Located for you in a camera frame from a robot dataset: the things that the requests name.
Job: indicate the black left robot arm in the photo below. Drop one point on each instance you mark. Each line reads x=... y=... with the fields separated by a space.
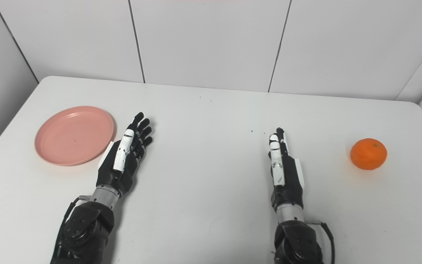
x=86 y=227

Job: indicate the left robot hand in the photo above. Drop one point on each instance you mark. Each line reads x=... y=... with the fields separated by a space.
x=117 y=172

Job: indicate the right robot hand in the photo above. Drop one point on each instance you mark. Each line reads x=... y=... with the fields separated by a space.
x=288 y=179

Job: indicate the orange fruit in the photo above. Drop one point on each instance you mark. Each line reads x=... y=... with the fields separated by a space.
x=368 y=154

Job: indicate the pink plate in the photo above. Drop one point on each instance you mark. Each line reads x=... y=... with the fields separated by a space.
x=74 y=135

